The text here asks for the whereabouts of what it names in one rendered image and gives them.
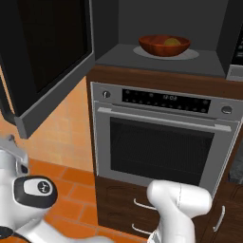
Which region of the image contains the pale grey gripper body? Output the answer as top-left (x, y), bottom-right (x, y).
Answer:
top-left (0, 134), bottom-right (30, 169)

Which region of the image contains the black microwave door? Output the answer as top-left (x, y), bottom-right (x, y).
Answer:
top-left (0, 0), bottom-right (96, 140)

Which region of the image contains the oven door with dark window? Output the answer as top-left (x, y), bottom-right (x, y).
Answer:
top-left (93, 101), bottom-right (242, 199)

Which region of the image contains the brown wooden bowl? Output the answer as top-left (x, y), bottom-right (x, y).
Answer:
top-left (138, 34), bottom-right (192, 58)

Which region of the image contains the black microwave oven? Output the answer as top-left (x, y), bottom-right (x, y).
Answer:
top-left (89, 0), bottom-right (243, 83)

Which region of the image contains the grey microwave turntable plate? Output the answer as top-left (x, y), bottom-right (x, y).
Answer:
top-left (132, 45), bottom-right (200, 62)

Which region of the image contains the dark wooden cupboard door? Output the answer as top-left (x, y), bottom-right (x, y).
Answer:
top-left (199, 181), bottom-right (243, 243)

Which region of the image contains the dark wooden drawer front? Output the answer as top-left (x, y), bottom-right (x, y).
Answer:
top-left (96, 215), bottom-right (159, 240)
top-left (95, 176), bottom-right (160, 222)

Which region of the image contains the stainless steel oven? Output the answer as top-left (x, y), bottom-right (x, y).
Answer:
top-left (89, 81), bottom-right (243, 199)

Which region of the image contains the dark wooden cabinet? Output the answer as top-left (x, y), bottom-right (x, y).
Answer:
top-left (85, 64), bottom-right (243, 243)

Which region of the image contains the black microwave door handle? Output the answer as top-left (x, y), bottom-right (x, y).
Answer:
top-left (0, 60), bottom-right (17, 126)

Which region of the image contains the silver drawer handle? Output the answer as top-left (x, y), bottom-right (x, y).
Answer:
top-left (132, 197), bottom-right (159, 212)
top-left (130, 222), bottom-right (154, 237)

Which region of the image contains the silver oven door handle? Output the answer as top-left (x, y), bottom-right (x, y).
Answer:
top-left (97, 106), bottom-right (233, 134)

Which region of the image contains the silver cupboard door handle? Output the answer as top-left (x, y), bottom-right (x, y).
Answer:
top-left (213, 205), bottom-right (227, 234)

